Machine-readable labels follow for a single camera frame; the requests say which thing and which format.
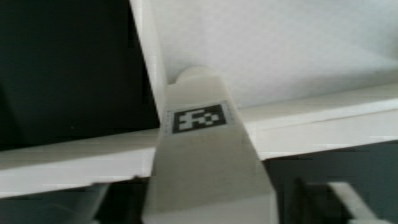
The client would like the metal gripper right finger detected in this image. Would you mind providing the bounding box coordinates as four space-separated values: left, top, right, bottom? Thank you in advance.
291 180 385 224

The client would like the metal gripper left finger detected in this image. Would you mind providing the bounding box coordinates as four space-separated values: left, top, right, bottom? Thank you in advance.
71 184 110 224

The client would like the white desk leg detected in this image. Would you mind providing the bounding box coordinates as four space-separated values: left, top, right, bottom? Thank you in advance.
142 67 278 224

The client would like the white square desk top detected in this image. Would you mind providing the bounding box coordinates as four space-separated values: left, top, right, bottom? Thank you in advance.
129 0 398 119

